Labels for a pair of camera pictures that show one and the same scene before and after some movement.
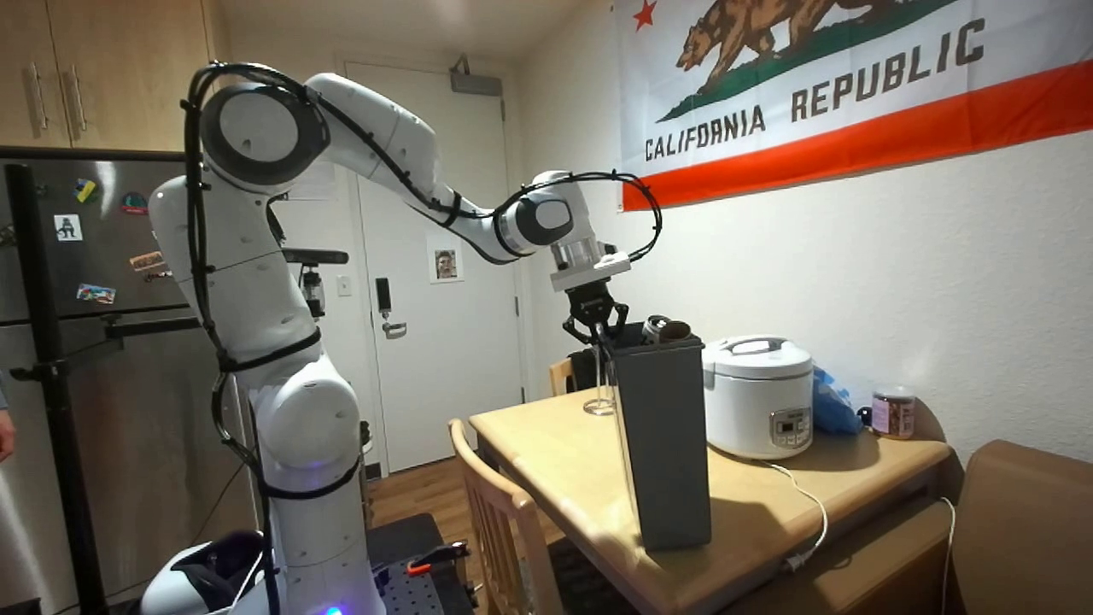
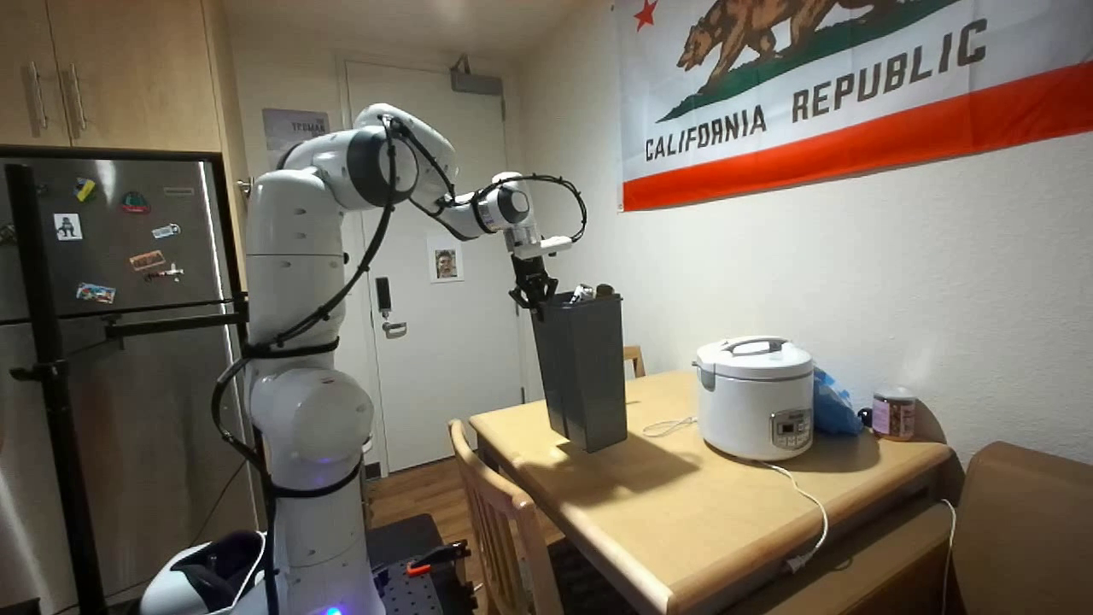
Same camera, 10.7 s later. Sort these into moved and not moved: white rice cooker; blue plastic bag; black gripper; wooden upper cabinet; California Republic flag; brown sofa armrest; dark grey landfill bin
Moved: black gripper; dark grey landfill bin
Not moved: blue plastic bag; brown sofa armrest; California Republic flag; wooden upper cabinet; white rice cooker
